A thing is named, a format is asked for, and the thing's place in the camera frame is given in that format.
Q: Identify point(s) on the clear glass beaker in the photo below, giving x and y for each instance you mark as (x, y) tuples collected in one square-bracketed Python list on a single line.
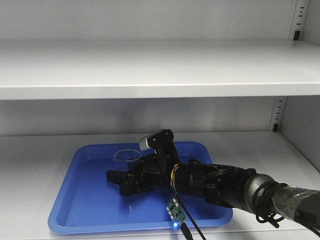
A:
[(127, 156)]

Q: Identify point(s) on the green circuit board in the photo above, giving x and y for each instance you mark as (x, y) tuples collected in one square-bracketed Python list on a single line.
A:
[(175, 211)]

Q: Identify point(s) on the blue plastic tray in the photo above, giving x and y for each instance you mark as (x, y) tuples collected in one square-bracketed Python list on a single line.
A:
[(88, 203)]

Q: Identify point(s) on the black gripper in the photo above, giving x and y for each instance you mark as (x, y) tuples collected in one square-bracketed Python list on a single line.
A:
[(151, 172)]

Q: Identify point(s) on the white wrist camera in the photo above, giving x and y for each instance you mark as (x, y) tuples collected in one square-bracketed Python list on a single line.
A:
[(156, 140)]

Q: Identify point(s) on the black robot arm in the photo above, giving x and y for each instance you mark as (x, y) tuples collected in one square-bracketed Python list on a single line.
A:
[(223, 185)]

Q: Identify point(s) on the white cabinet shelf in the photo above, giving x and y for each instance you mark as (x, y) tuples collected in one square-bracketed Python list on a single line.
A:
[(71, 69)]

